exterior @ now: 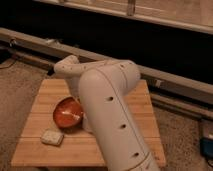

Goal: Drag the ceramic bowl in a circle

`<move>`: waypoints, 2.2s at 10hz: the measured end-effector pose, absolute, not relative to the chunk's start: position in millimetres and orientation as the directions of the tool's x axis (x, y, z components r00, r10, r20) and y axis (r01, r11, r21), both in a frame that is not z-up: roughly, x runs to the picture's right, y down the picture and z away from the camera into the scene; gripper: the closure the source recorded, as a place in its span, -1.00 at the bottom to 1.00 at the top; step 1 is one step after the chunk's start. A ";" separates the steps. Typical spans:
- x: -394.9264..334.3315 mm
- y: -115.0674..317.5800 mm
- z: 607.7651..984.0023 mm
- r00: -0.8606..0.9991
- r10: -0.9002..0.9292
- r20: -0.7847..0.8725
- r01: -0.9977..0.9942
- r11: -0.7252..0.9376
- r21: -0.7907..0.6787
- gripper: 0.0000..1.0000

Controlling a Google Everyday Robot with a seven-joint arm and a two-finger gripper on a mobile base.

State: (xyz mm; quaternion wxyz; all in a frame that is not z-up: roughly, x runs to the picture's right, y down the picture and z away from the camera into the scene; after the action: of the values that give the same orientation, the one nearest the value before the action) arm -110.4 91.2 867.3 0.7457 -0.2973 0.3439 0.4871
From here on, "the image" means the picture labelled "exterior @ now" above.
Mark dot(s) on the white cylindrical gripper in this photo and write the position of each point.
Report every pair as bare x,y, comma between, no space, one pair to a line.
73,87

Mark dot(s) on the orange ceramic bowl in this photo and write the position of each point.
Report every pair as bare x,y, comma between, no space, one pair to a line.
68,113

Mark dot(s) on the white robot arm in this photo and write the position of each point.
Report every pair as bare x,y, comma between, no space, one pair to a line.
101,87

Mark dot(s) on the white paper cup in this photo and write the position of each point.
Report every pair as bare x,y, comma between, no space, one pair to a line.
85,125

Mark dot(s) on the white rectangular sponge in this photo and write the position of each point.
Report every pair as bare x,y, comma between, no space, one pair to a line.
52,137

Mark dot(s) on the wooden board table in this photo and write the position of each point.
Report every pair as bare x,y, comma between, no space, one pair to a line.
78,147

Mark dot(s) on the blue device on floor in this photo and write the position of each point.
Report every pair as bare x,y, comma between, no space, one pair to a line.
206,146

